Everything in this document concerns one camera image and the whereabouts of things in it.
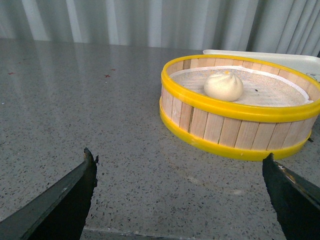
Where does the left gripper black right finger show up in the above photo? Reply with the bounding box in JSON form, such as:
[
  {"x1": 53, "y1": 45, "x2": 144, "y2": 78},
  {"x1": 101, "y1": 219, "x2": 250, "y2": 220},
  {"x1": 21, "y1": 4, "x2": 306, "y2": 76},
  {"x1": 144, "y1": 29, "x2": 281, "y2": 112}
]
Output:
[{"x1": 262, "y1": 153, "x2": 320, "y2": 240}]

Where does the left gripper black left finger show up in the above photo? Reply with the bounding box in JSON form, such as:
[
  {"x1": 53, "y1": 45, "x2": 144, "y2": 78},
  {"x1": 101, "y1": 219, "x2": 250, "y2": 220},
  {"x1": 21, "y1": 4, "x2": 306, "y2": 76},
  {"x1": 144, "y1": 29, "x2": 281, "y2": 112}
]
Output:
[{"x1": 0, "y1": 148, "x2": 99, "y2": 240}]

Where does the white steamed bun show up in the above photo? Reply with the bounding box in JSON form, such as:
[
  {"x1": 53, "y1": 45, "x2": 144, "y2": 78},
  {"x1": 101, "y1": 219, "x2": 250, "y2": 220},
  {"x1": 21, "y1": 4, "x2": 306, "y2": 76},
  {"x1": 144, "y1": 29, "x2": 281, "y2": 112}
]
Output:
[{"x1": 204, "y1": 71, "x2": 244, "y2": 102}]

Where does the white rectangular serving tray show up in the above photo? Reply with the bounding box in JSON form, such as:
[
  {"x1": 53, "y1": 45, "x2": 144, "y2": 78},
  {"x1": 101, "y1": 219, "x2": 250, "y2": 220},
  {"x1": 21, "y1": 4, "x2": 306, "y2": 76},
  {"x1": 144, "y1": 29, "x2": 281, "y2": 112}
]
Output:
[{"x1": 203, "y1": 49, "x2": 320, "y2": 82}]

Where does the yellow-rimmed bamboo steamer basket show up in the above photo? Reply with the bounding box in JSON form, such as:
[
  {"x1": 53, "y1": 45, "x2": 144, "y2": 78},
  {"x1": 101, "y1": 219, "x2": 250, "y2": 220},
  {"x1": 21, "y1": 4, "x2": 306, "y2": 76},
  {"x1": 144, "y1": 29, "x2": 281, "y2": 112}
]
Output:
[{"x1": 159, "y1": 54, "x2": 320, "y2": 161}]

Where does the white mesh steamer liner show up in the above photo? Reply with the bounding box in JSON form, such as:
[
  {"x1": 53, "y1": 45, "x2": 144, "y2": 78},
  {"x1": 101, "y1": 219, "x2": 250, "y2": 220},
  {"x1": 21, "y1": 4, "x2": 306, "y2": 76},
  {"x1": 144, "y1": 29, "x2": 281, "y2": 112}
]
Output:
[{"x1": 170, "y1": 66, "x2": 313, "y2": 107}]

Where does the grey curtain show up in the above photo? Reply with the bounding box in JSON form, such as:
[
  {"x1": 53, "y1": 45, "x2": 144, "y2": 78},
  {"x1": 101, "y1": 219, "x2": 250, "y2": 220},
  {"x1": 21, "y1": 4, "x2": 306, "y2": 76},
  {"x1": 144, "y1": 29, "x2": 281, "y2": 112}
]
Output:
[{"x1": 0, "y1": 0, "x2": 320, "y2": 56}]

